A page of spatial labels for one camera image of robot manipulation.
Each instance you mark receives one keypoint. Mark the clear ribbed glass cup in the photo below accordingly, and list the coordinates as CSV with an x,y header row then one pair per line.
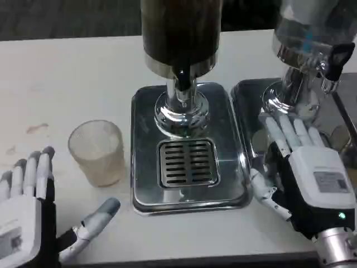
x,y
97,162

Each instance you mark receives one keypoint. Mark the slotted steel drain grid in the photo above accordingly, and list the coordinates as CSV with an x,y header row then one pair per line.
x,y
188,163

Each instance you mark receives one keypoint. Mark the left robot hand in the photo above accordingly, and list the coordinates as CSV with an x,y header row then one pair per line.
x,y
19,220

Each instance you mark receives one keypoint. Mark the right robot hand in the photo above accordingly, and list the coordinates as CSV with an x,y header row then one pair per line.
x,y
312,178

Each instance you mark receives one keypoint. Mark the black dispenser tap spout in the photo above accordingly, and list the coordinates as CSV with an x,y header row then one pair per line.
x,y
182,78

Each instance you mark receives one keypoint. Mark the silver right robot forearm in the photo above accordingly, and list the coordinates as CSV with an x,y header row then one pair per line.
x,y
337,248

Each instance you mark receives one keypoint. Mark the dark drink dispenser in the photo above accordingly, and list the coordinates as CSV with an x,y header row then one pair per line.
x,y
180,33

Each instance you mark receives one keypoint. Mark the clear drink dispenser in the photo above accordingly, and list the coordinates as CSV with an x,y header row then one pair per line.
x,y
298,42

